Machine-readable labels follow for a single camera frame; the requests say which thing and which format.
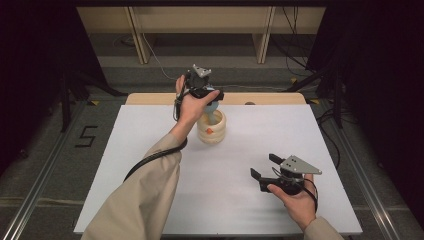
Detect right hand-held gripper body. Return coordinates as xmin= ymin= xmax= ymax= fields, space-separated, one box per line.
xmin=259 ymin=154 xmax=323 ymax=196

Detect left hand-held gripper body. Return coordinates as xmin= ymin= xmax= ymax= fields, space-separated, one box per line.
xmin=184 ymin=64 xmax=225 ymax=101

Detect cream ringed cup with duck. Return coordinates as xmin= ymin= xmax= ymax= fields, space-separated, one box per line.
xmin=196 ymin=109 xmax=227 ymax=145

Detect person's right hand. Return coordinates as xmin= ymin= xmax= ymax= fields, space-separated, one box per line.
xmin=266 ymin=173 xmax=318 ymax=233

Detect white table board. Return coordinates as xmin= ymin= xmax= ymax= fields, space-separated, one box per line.
xmin=73 ymin=104 xmax=363 ymax=235

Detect wooden table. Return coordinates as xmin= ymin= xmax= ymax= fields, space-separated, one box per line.
xmin=125 ymin=92 xmax=307 ymax=106

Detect beige wooden shelf unit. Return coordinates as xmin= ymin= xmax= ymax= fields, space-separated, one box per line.
xmin=76 ymin=6 xmax=326 ymax=65

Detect black metal stand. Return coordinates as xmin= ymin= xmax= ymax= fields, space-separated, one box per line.
xmin=59 ymin=66 xmax=128 ymax=133
xmin=283 ymin=63 xmax=346 ymax=129

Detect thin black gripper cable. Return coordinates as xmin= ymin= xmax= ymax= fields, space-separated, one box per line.
xmin=271 ymin=166 xmax=319 ymax=214

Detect white floor cable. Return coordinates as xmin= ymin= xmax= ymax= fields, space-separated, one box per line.
xmin=143 ymin=33 xmax=178 ymax=81

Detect metal floor rail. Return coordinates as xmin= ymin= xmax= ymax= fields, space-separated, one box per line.
xmin=309 ymin=99 xmax=399 ymax=240
xmin=0 ymin=99 xmax=91 ymax=240

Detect thick black gripper cable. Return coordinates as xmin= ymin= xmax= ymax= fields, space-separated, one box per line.
xmin=123 ymin=76 xmax=188 ymax=183

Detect black floor cables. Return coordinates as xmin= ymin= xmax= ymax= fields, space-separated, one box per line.
xmin=281 ymin=6 xmax=343 ymax=169

